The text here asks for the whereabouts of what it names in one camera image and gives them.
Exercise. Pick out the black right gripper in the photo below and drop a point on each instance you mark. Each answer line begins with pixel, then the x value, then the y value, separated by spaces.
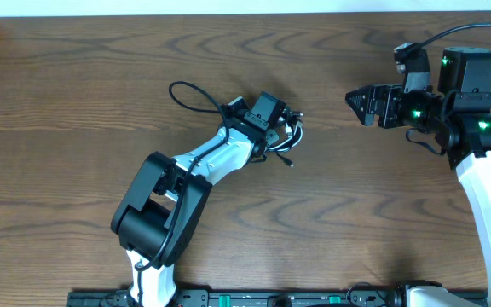
pixel 389 94

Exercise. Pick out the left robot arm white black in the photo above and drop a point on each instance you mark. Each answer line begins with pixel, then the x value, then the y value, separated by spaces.
pixel 160 211

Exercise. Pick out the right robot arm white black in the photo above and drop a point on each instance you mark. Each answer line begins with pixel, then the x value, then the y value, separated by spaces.
pixel 457 112

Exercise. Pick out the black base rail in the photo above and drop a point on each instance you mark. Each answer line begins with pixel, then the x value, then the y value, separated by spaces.
pixel 359 296

